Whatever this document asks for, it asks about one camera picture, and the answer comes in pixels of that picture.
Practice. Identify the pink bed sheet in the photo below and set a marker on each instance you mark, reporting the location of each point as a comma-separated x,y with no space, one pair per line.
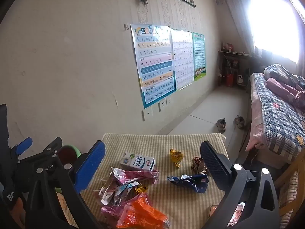
255,114

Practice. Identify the red container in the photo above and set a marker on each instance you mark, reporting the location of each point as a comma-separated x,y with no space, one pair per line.
230,80

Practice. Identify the silver blue snack wrapper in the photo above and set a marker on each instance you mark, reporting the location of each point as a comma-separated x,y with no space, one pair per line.
126,193

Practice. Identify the green number wall poster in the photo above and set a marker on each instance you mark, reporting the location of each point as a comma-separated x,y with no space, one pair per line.
199,57

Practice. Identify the grey folded quilt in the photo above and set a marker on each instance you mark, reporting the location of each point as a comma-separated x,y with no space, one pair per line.
283,72

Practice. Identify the grey sneaker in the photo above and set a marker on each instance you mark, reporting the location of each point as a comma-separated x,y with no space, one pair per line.
239,121
221,125

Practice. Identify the patterned curtain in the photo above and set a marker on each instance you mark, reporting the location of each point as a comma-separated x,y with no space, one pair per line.
236,16

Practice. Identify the orange snack wrapper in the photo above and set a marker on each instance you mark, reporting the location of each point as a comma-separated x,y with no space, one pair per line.
140,212

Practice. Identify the magenta snack wrapper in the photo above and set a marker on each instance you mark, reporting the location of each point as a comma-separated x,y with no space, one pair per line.
112,212

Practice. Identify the green red trash bin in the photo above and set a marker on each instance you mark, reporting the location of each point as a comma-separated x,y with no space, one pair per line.
69,153

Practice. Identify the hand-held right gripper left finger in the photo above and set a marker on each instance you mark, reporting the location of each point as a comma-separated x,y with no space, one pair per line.
90,164

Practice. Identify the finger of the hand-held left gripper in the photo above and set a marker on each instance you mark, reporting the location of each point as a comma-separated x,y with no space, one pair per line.
51,148
23,145

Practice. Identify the gold crumpled wrapper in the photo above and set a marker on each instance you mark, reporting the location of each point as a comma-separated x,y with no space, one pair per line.
176,157

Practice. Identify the bright window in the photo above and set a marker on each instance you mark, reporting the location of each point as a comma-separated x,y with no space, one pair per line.
274,23

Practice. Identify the white pink wall poster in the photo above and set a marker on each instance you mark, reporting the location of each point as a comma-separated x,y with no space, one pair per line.
182,59

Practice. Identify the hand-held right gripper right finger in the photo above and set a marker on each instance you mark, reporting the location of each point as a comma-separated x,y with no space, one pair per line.
214,162

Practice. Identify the metal wall hook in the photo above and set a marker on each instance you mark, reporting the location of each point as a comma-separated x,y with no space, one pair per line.
126,27

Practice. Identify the white milk carton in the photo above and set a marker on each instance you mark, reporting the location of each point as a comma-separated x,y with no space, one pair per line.
138,162

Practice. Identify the bed with pink blanket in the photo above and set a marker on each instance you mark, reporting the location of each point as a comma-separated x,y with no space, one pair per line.
278,119

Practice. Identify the wooden chair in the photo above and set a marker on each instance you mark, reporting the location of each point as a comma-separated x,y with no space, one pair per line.
290,190

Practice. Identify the white wall socket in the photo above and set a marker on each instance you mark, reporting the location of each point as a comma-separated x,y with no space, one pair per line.
169,101
162,106

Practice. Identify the dark blue crumpled wrapper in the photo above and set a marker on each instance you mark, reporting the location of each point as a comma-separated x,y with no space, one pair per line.
190,182

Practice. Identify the white crumpled wrapper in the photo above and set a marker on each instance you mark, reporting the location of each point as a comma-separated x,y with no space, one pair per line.
104,192

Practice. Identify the dark wooden shelf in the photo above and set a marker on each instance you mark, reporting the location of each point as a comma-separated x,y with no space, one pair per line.
234,59

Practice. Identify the beige checked tablecloth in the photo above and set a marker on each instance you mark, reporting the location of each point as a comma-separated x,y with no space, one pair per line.
166,207

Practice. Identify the blue letter wall poster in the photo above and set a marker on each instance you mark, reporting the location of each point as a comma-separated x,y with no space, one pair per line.
154,66

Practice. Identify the purple folded quilt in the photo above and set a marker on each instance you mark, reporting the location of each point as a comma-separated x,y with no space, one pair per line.
286,90

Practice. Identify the brown crumpled wrapper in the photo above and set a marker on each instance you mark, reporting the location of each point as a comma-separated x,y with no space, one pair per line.
199,164

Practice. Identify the small yellow wrapper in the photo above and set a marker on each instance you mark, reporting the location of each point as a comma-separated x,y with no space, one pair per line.
141,189

